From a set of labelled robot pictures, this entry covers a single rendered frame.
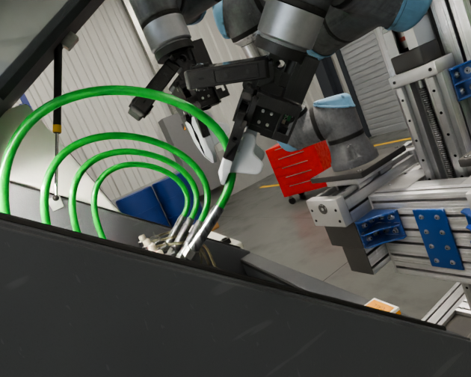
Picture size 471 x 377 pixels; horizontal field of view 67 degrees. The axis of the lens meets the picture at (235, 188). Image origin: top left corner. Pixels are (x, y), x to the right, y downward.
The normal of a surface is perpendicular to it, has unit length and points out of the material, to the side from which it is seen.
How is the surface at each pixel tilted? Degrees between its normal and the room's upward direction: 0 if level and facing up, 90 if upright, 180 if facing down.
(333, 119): 90
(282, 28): 96
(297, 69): 103
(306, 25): 121
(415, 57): 90
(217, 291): 90
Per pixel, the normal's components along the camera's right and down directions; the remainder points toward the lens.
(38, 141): 0.37, 0.00
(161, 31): -0.07, 0.19
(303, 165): -0.52, 0.35
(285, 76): -0.11, 0.44
